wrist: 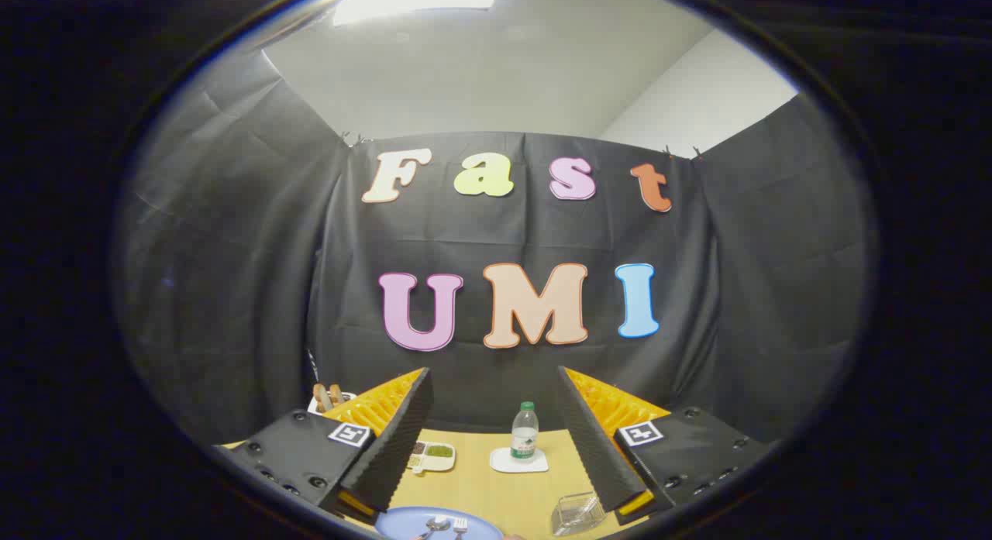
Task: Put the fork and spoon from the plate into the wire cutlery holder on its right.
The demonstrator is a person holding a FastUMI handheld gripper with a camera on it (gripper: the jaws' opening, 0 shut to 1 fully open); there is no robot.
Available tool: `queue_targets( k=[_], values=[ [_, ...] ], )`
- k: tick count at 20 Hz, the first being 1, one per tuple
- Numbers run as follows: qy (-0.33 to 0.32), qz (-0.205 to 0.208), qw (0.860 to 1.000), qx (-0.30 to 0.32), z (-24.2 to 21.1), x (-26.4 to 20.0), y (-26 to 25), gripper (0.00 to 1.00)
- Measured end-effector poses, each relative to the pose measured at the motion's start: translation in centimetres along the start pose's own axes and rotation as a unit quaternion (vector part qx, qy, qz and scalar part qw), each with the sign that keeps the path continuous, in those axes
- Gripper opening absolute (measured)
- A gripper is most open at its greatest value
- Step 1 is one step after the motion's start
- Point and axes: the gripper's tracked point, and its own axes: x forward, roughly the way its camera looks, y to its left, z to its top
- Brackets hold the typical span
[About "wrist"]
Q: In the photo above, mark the toasted bread slice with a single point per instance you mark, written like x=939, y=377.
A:
x=336, y=393
x=318, y=393

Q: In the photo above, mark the white coaster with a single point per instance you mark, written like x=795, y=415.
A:
x=500, y=464

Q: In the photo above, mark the white divided dish with beans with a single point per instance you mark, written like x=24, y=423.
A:
x=443, y=462

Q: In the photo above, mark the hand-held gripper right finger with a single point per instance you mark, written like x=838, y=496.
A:
x=593, y=447

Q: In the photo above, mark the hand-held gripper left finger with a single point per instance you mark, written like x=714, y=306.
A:
x=391, y=447

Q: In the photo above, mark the blue round plate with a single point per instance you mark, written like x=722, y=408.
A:
x=403, y=524

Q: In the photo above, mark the clear water bottle green cap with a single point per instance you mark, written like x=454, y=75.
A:
x=525, y=431

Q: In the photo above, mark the cream white toaster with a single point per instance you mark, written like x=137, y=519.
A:
x=312, y=406

